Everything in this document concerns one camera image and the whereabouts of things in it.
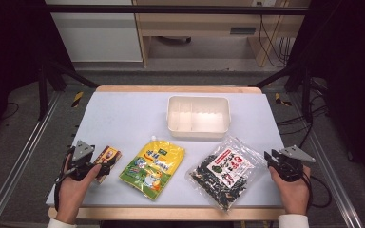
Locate white cabinet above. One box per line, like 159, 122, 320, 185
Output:
44, 0, 144, 64

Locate white plastic container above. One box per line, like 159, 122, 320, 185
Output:
166, 95, 232, 140

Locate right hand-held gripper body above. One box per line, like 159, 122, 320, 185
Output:
270, 144, 317, 183

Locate yellow black tape strip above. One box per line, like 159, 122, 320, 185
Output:
274, 92, 293, 107
71, 91, 85, 108

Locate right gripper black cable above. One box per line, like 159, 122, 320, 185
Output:
302, 172, 333, 209

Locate black floor cables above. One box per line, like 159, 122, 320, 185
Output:
276, 77, 331, 149

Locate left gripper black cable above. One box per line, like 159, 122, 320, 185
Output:
53, 167, 77, 213

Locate wooden desk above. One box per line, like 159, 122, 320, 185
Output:
132, 0, 312, 68

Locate black frame bar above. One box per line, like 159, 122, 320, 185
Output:
43, 4, 309, 16

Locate black hanging cables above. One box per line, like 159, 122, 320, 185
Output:
257, 1, 297, 68

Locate white table mat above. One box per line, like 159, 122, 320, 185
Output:
45, 91, 286, 208

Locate aluminium rail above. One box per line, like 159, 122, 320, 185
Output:
0, 90, 63, 228
289, 92, 364, 228

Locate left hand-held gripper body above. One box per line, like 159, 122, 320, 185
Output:
64, 140, 112, 182

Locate person's left hand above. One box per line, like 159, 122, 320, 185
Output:
55, 155, 104, 225

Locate black metal stand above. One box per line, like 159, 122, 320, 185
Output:
252, 61, 316, 124
37, 58, 100, 122

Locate small brown red packet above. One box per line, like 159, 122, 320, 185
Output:
92, 145, 124, 185

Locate clear bag of dark seaweed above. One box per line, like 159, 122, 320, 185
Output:
185, 136, 268, 213

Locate wooden table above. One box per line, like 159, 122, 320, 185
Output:
48, 85, 287, 222

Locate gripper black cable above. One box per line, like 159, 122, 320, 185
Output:
302, 172, 333, 209
53, 167, 77, 213

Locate yellow spout pouch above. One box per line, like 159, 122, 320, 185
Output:
118, 136, 186, 201

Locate person's right hand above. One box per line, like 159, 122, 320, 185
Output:
268, 164, 312, 217

